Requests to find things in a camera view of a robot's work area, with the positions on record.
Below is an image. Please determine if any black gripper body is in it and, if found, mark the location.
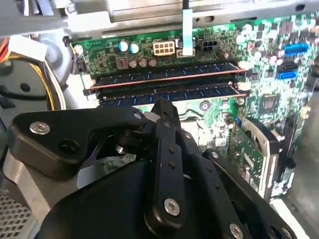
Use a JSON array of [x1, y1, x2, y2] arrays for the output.
[[37, 159, 226, 239]]

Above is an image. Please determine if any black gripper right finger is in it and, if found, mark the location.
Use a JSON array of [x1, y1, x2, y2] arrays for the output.
[[164, 99, 299, 239]]

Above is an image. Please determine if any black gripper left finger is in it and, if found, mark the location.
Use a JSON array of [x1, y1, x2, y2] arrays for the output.
[[9, 98, 187, 230]]

